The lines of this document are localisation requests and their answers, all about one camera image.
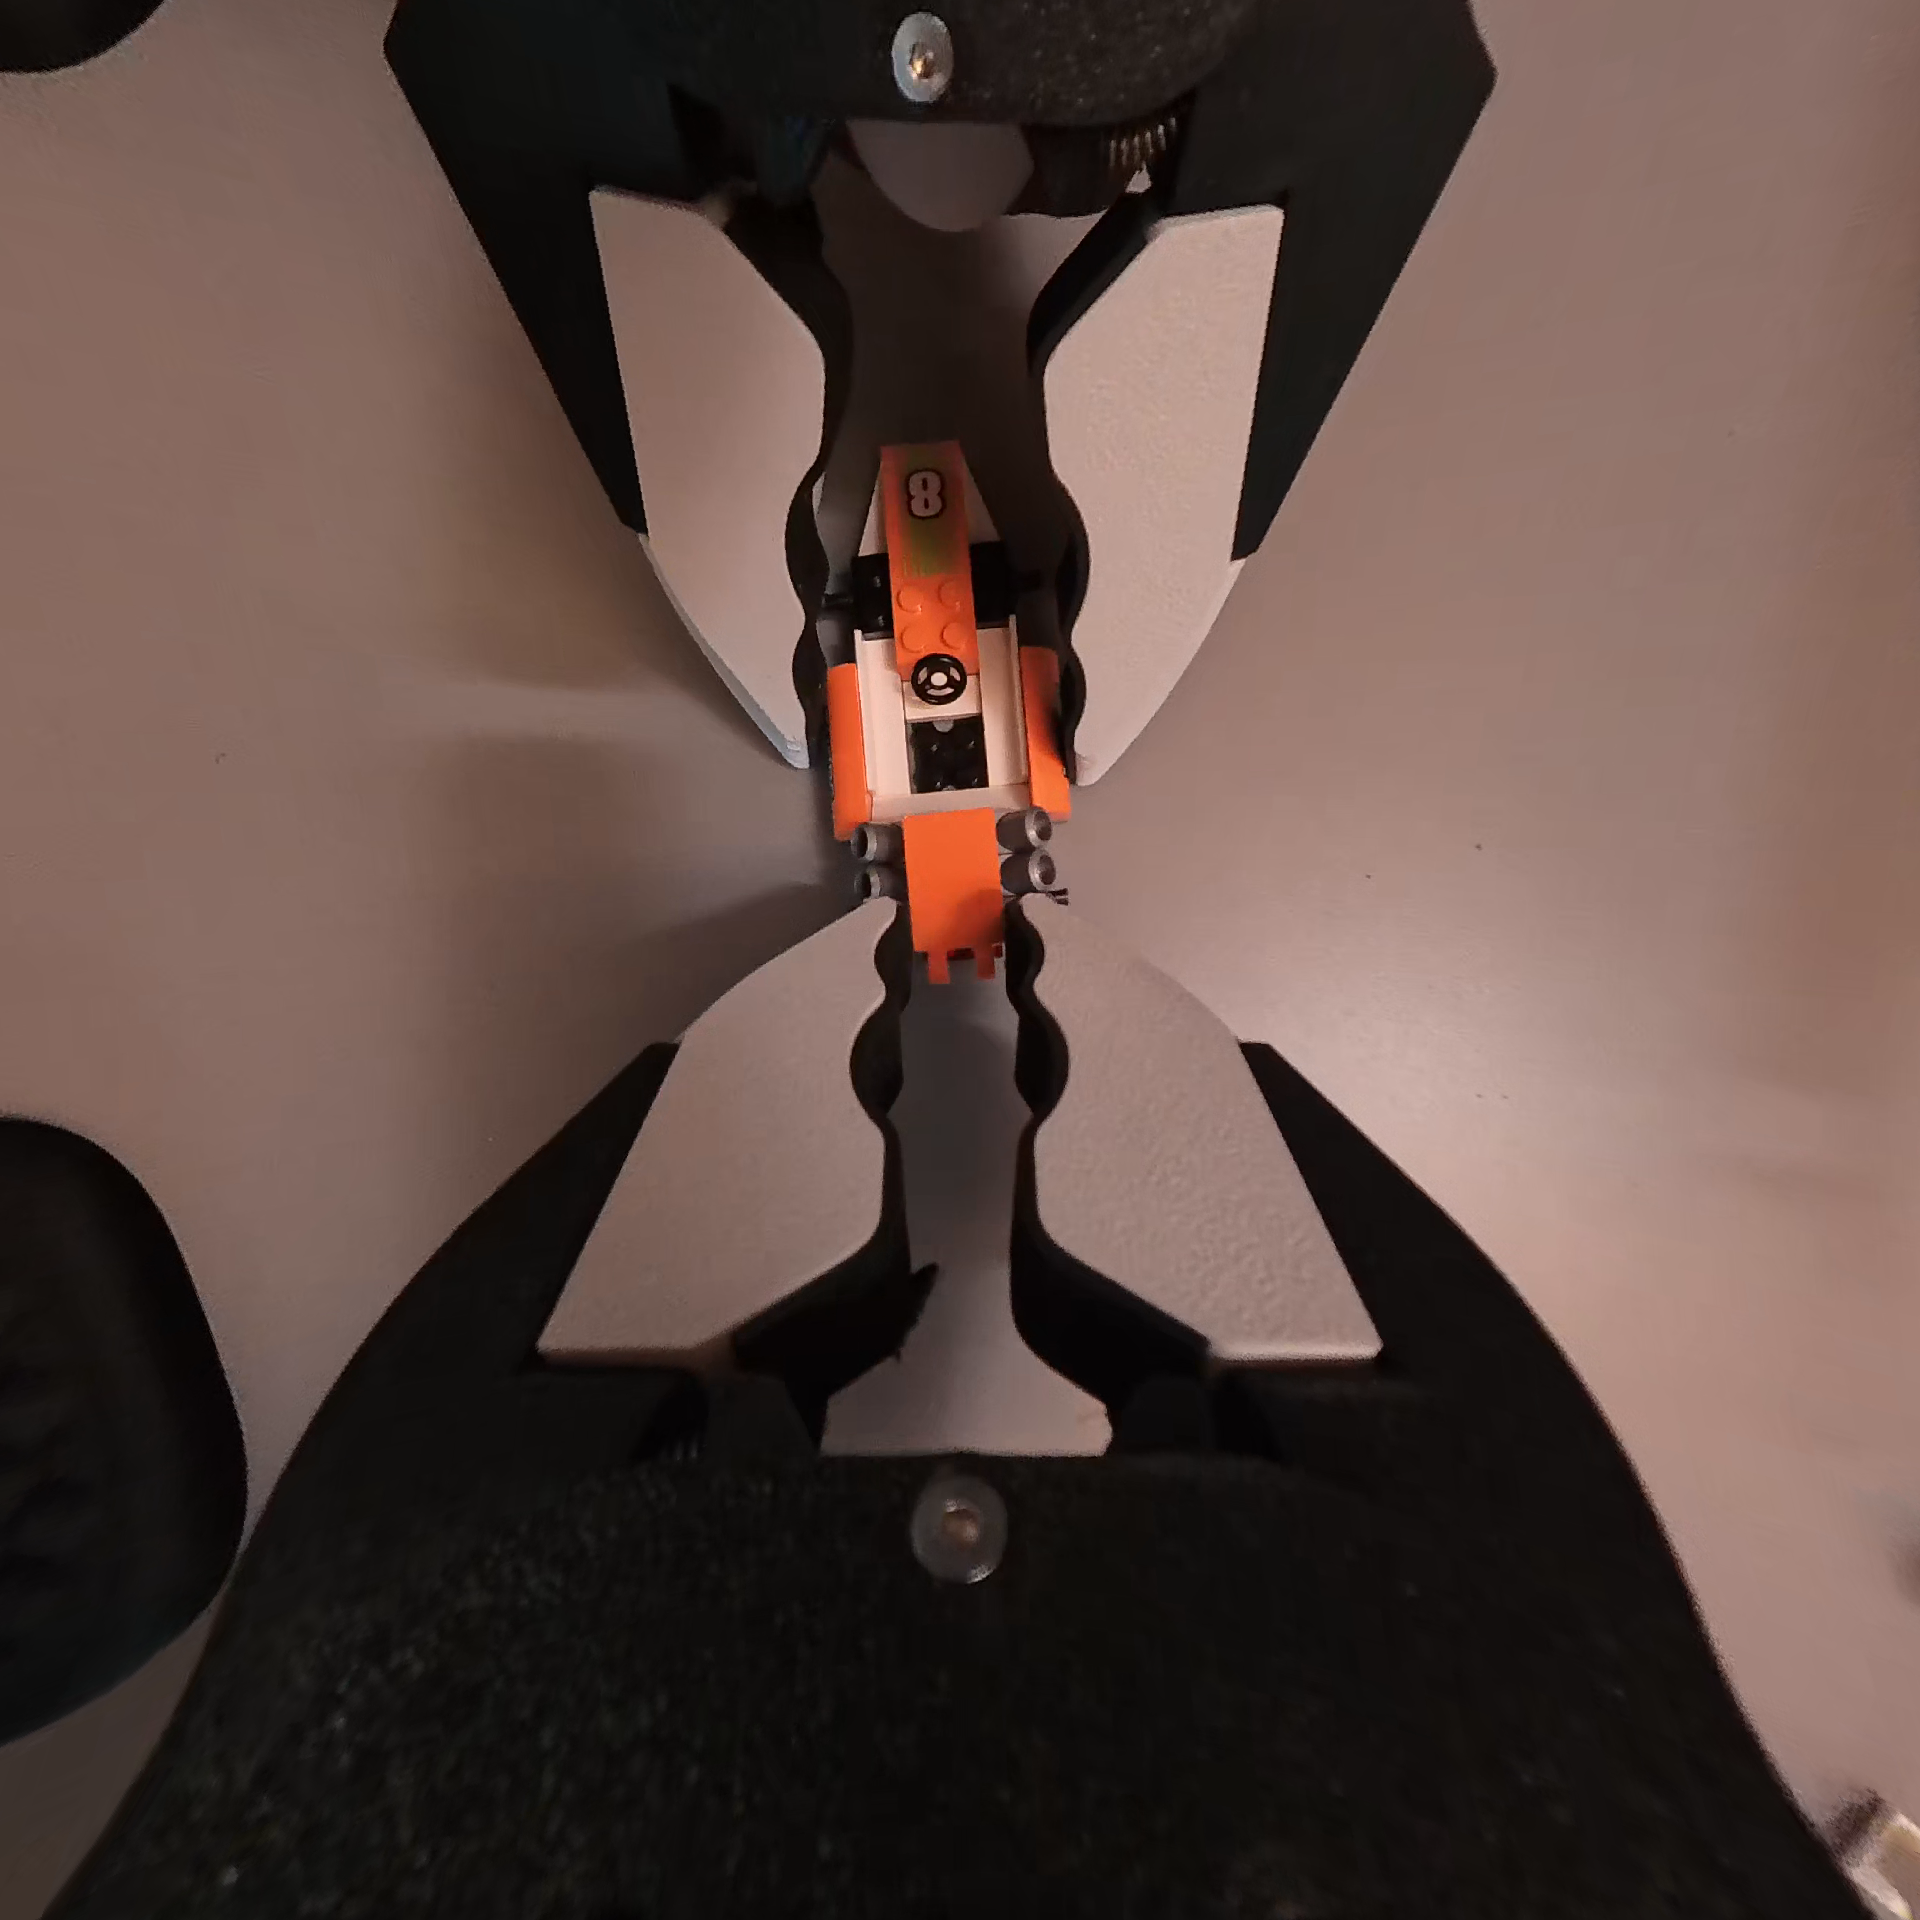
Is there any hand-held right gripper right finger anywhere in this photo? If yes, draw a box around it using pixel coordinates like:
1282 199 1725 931
1005 919 1384 1405

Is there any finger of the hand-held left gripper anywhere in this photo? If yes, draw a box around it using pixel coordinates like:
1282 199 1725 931
592 189 848 778
1021 198 1298 799

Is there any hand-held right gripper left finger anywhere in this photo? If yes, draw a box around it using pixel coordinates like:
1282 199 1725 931
541 902 917 1405

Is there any orange white lego car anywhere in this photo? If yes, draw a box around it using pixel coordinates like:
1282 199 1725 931
810 438 1088 904

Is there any black textured pad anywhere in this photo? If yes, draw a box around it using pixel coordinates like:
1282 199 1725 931
0 1120 249 1749

